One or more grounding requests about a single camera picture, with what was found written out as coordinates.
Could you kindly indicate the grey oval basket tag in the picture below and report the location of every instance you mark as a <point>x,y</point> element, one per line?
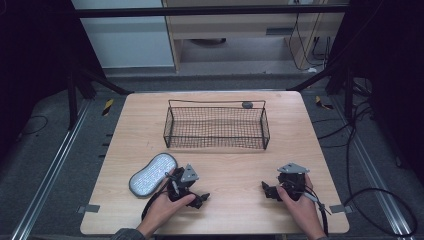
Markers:
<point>247,105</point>

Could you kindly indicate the aluminium floor rail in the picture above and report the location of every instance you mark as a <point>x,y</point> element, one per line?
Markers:
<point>376,173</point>
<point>50,170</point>

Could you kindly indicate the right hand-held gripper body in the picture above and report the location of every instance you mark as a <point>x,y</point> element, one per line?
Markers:
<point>293,181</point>

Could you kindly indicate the white cabinet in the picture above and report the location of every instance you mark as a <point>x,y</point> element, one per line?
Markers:
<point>126,40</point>

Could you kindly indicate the yellow black striped tape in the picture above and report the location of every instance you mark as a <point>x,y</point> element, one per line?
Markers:
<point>107,107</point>
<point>322,104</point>

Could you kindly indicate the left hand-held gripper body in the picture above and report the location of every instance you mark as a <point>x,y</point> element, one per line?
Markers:
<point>181,186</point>

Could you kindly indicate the person's left hand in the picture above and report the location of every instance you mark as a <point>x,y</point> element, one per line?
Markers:
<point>163,210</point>

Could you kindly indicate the person's right hand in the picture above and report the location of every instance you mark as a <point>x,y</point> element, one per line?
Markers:
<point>301,213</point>

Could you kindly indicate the black metal stand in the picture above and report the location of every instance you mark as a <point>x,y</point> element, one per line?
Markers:
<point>348,96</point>
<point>72,100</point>

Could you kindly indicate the black horizontal crossbar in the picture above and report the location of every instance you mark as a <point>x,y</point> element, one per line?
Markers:
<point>206,11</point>

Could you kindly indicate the grey metal table bracket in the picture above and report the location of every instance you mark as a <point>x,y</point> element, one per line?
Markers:
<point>88,209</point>
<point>340,209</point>

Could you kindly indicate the dark curtain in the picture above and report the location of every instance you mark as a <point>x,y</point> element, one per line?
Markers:
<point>396,83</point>
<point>33,66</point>

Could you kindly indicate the grey oval padded mask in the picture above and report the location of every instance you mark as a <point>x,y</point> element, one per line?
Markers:
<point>151,175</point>

